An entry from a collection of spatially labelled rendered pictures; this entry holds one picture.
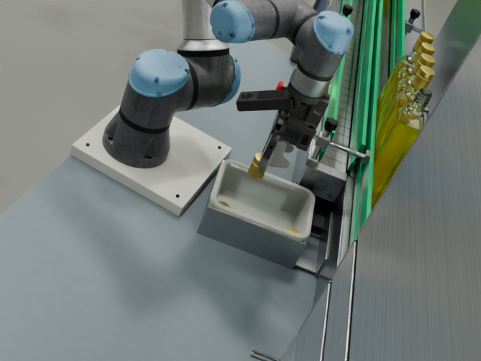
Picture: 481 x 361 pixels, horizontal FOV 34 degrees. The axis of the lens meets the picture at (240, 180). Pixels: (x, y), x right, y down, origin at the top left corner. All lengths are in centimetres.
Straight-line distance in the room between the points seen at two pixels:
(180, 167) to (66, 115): 139
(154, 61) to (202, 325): 55
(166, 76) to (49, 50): 186
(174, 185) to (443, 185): 118
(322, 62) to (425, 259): 94
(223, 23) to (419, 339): 98
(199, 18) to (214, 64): 10
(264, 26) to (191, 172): 46
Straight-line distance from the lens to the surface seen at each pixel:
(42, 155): 291
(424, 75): 172
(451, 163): 60
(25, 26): 358
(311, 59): 148
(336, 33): 145
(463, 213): 54
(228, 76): 175
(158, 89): 163
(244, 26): 142
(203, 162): 181
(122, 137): 171
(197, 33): 172
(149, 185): 170
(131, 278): 154
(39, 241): 155
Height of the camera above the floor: 187
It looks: 37 degrees down
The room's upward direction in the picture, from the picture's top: 24 degrees clockwise
